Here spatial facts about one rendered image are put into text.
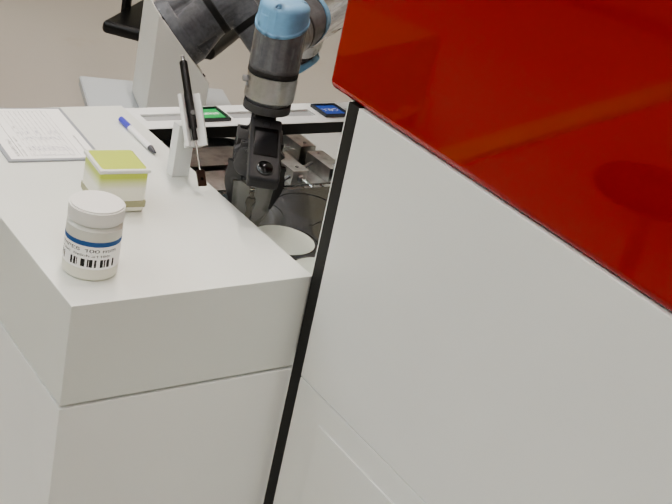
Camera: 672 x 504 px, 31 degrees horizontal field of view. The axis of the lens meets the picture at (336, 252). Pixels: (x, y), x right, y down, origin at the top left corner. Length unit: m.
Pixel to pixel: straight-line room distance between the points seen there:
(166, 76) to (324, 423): 1.01
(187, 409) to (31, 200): 0.37
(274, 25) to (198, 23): 0.73
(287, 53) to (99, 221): 0.42
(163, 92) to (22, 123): 0.54
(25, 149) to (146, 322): 0.45
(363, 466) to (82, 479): 0.37
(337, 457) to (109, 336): 0.35
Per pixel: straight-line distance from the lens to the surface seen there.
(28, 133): 1.94
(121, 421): 1.60
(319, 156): 2.21
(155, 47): 2.42
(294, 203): 2.01
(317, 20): 1.82
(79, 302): 1.48
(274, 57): 1.74
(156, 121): 2.08
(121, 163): 1.70
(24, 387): 1.65
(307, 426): 1.69
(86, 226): 1.50
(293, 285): 1.62
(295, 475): 1.74
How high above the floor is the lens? 1.69
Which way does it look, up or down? 25 degrees down
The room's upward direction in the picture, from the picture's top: 12 degrees clockwise
